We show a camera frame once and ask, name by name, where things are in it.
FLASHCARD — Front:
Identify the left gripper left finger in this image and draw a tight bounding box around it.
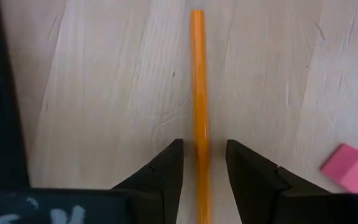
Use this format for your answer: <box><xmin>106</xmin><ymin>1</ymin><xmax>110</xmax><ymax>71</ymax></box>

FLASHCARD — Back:
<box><xmin>110</xmin><ymin>138</ymin><xmax>185</xmax><ymax>224</ymax></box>

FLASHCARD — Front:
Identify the orange pencil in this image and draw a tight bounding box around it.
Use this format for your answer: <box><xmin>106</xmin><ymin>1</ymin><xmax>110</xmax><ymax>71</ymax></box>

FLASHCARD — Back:
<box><xmin>190</xmin><ymin>9</ymin><xmax>213</xmax><ymax>224</ymax></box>

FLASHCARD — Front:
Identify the pink eraser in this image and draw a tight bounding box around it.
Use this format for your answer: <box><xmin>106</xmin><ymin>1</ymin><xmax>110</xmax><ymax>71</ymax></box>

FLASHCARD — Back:
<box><xmin>319</xmin><ymin>142</ymin><xmax>358</xmax><ymax>195</ymax></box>

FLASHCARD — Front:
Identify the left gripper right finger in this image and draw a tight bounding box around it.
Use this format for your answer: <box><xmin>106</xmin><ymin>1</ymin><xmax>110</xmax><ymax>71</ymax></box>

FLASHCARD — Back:
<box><xmin>225</xmin><ymin>139</ymin><xmax>358</xmax><ymax>224</ymax></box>

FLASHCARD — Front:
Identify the black mesh desk organizer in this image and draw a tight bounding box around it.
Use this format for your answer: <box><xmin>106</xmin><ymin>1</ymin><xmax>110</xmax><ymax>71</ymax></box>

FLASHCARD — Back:
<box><xmin>0</xmin><ymin>0</ymin><xmax>31</xmax><ymax>190</ymax></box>

